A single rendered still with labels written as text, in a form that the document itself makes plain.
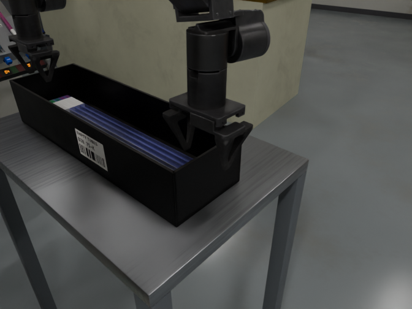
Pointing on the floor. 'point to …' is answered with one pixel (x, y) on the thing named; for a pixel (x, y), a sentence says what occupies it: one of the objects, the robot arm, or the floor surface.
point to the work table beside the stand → (145, 216)
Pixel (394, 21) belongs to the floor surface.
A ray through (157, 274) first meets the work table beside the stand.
